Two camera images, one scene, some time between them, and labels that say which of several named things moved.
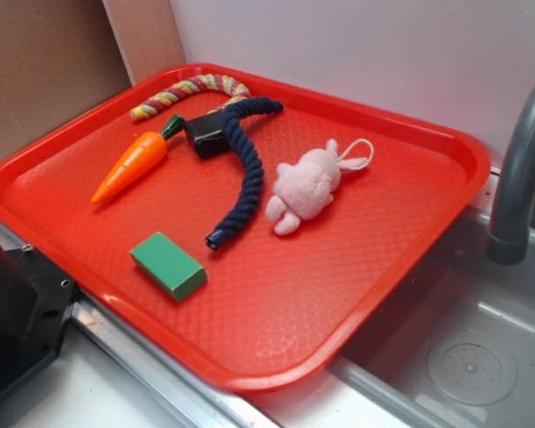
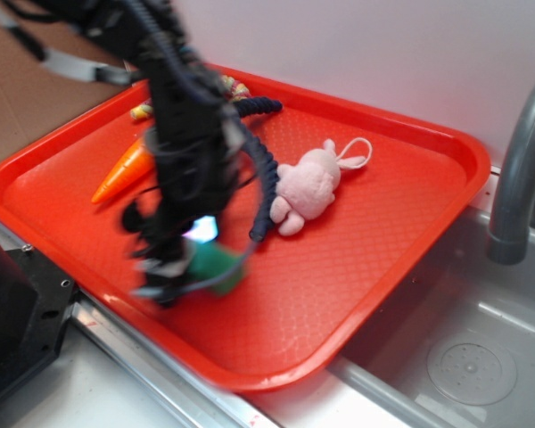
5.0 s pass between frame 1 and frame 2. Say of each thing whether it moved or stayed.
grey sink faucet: stayed
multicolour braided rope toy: stayed
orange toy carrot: stayed
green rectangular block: moved
